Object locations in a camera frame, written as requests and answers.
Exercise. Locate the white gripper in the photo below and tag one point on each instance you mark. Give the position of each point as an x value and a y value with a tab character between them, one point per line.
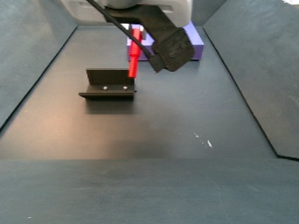
178	10

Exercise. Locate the red peg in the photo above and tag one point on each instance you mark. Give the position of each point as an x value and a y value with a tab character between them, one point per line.
134	53

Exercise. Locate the purple base board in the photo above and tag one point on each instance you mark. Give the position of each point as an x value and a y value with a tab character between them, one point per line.
193	35

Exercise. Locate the black angle bracket holder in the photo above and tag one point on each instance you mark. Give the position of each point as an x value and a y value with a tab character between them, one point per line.
109	84

